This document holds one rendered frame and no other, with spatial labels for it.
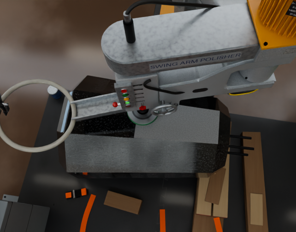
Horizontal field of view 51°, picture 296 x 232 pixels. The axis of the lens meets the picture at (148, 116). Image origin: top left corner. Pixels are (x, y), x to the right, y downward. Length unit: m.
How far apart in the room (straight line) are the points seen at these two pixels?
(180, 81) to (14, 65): 2.29
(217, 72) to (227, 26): 0.25
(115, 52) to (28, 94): 2.09
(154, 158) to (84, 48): 1.67
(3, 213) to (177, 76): 1.39
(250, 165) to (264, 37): 1.65
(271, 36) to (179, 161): 1.11
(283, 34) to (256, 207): 1.74
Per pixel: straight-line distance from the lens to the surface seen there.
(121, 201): 2.69
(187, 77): 1.60
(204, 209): 2.62
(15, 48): 3.65
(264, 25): 1.42
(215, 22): 1.41
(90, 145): 2.18
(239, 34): 1.40
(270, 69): 1.69
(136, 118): 2.09
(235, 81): 1.80
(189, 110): 2.14
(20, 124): 3.24
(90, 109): 2.01
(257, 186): 2.84
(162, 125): 2.10
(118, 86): 1.46
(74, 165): 2.30
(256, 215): 2.80
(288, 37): 1.42
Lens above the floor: 2.80
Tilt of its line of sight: 71 degrees down
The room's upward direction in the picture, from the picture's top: 7 degrees counter-clockwise
